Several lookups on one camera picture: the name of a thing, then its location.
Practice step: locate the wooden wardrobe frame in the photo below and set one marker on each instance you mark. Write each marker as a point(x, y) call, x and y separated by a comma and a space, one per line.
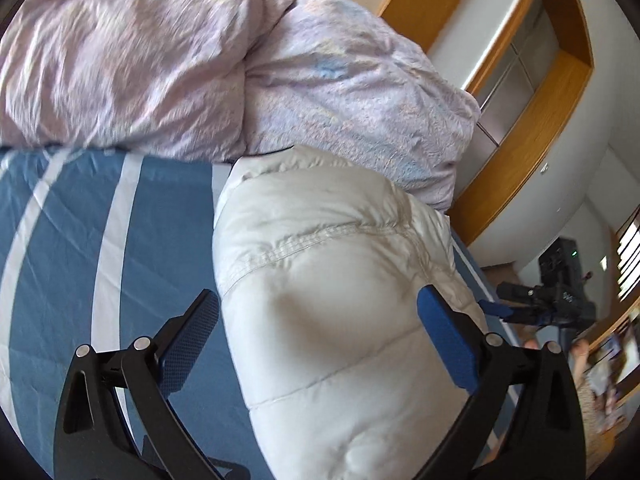
point(505, 195)

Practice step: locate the pink floral quilt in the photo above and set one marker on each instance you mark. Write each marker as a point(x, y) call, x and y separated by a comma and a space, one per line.
point(125, 60)

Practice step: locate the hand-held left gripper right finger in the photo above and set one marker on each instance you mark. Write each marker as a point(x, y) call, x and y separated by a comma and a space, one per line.
point(447, 335)

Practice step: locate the white puffer jacket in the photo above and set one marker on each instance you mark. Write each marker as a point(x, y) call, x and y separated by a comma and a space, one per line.
point(325, 310)

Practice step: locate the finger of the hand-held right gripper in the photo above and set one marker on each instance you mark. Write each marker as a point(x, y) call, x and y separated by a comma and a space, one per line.
point(495, 308)
point(517, 291)

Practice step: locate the white wardrobe panels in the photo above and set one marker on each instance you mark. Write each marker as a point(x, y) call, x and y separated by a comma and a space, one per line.
point(520, 55)

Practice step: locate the window with blinds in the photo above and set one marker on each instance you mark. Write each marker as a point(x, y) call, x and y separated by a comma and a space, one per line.
point(630, 255)

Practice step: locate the blue striped bed sheet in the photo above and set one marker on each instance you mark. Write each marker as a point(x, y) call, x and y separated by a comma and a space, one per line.
point(60, 260)

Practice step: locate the person's foot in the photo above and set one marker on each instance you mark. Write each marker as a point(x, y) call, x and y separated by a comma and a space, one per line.
point(530, 343)

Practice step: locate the patterned cloth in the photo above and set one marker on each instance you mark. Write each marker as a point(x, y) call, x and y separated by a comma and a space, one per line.
point(607, 375)

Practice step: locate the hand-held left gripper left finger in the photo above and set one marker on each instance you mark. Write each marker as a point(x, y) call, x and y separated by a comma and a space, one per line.
point(195, 330)

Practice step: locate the pale floral pillow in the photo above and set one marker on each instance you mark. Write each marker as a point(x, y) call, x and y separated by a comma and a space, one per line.
point(360, 110)

